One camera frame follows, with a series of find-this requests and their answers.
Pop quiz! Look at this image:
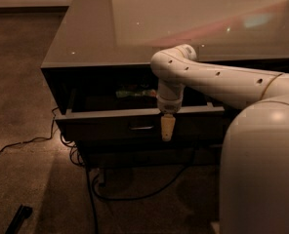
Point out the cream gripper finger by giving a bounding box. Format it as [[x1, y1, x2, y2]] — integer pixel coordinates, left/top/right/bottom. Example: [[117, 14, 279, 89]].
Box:
[[161, 114, 176, 141]]

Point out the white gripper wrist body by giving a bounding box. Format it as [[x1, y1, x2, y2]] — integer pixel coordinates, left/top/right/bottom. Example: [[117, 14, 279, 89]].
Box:
[[157, 96, 183, 114]]

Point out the drawer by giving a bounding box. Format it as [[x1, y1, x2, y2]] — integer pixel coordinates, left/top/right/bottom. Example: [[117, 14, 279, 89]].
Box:
[[57, 96, 224, 142], [81, 145, 221, 169]]

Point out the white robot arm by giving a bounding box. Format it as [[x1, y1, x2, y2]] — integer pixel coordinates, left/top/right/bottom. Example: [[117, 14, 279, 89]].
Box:
[[150, 45, 289, 234]]

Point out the dark grey drawer cabinet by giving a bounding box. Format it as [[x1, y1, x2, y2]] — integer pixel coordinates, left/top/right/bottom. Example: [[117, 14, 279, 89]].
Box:
[[40, 0, 289, 187]]

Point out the green snack bag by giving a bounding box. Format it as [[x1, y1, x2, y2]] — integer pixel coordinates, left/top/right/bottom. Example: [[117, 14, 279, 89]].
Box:
[[115, 85, 157, 98]]

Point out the black bar on floor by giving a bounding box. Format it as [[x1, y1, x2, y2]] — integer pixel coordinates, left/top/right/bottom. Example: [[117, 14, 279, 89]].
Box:
[[5, 205, 33, 234]]

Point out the thick black floor cable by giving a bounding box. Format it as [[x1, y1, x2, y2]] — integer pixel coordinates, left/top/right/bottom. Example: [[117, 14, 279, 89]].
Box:
[[60, 134, 197, 234]]

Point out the thin black floor cable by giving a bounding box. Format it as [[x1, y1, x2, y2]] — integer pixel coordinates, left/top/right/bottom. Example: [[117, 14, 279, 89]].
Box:
[[0, 106, 61, 161]]

